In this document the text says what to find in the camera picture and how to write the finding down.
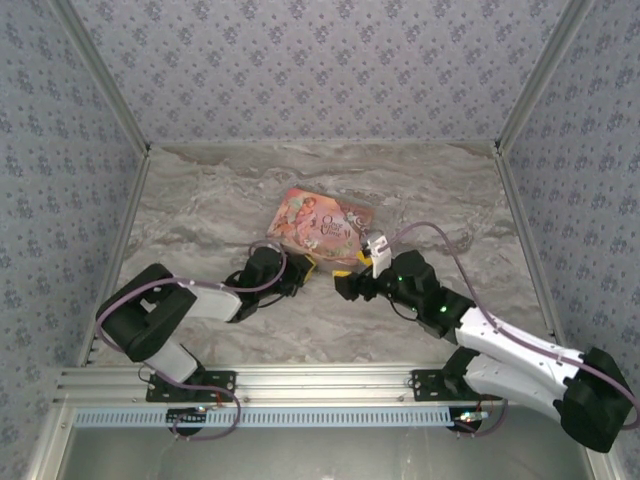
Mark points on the small circuit board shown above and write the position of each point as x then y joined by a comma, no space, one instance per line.
185,417
467,417

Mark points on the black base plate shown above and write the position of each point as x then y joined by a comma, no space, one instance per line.
220,382
425,385

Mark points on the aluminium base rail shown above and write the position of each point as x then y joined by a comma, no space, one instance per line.
320,382

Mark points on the right small circuit board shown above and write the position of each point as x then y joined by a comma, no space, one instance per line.
467,417

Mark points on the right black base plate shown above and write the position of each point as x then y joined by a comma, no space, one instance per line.
425,385

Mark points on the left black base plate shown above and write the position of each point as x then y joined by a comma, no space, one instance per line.
220,382

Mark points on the aluminium frame post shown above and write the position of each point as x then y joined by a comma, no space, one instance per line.
102,75
541,75

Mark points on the left small circuit board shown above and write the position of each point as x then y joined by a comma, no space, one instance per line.
185,417

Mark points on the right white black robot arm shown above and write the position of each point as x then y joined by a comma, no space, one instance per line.
500,340

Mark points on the pink storybook print box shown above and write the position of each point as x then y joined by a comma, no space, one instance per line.
310,220

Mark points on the aluminium frame side rail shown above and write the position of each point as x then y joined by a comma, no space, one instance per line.
524,225
122,225

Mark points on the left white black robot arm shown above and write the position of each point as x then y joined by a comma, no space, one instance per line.
150,320

